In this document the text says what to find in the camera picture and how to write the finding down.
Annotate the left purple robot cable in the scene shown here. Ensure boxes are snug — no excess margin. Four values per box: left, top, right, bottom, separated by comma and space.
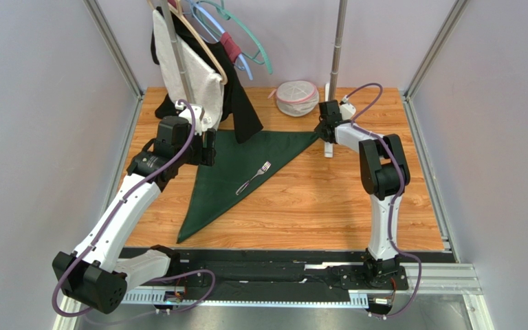
52, 99, 217, 318

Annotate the black hanging garment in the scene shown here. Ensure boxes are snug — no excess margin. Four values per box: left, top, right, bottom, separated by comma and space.
151, 9, 264, 144

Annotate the aluminium frame rail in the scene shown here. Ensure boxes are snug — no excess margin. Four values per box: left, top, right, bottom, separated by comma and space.
57, 261, 494, 329

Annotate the dark green cloth napkin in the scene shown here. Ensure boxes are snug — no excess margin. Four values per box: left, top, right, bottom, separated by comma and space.
177, 131, 318, 243

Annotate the white mesh laundry bag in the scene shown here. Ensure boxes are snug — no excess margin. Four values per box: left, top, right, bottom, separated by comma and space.
267, 80, 320, 118

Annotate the wooden clothes hanger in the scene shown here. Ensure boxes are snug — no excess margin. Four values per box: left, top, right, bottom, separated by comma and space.
160, 0, 228, 85

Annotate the teal plastic hanger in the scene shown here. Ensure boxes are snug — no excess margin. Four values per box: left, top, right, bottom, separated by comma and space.
199, 1, 274, 75

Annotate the white hanging towel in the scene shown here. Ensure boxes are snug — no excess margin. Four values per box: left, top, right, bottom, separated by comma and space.
151, 7, 225, 129

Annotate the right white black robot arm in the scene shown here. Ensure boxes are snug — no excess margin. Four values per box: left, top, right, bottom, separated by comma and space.
315, 100, 410, 278

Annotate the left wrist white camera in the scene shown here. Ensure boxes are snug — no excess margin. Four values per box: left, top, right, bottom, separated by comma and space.
175, 102, 216, 135

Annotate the metal rack pole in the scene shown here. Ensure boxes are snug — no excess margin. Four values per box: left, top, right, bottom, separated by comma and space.
324, 0, 349, 101
160, 0, 195, 102

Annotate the wrist white camera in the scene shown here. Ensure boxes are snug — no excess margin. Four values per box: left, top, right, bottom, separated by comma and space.
175, 102, 216, 135
339, 97, 357, 120

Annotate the dark red hanging cloth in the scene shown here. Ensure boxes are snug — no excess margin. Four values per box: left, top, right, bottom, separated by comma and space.
219, 32, 242, 63

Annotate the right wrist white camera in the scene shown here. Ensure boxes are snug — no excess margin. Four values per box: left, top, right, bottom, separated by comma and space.
339, 97, 357, 120

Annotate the silver metal fork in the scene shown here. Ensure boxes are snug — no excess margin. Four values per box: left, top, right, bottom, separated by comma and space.
235, 161, 271, 195

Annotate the left metal rack pole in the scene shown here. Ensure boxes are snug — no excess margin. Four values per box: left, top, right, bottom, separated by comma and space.
160, 0, 195, 102

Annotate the blue plastic hanger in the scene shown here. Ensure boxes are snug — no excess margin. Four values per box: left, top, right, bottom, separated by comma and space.
188, 1, 254, 80

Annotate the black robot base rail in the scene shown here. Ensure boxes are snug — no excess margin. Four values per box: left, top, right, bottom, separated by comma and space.
122, 247, 457, 303

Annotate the right metal rack pole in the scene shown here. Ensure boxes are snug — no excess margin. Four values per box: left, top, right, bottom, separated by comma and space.
324, 0, 349, 101

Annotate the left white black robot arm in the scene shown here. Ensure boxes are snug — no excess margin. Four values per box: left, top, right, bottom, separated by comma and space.
52, 115, 217, 317

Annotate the right white rack foot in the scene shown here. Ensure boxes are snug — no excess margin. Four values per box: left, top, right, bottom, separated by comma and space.
324, 82, 335, 158

